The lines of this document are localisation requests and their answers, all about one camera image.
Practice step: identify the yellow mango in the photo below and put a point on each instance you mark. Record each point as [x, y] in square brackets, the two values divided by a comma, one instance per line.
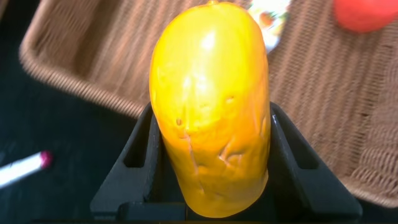
[211, 109]

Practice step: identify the small juice carton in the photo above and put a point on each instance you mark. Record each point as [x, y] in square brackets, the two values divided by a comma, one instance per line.
[273, 21]

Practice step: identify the orange fruit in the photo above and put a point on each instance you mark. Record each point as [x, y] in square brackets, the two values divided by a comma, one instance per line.
[363, 14]

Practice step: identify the black tablecloth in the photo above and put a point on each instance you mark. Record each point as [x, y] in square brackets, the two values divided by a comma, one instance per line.
[62, 130]

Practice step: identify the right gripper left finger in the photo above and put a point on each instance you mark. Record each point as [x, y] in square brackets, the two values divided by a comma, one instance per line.
[130, 186]

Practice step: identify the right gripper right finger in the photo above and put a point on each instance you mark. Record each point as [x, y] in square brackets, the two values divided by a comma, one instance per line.
[311, 186]

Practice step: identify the white marker with pink caps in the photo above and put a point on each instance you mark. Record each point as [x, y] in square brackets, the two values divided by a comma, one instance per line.
[21, 168]

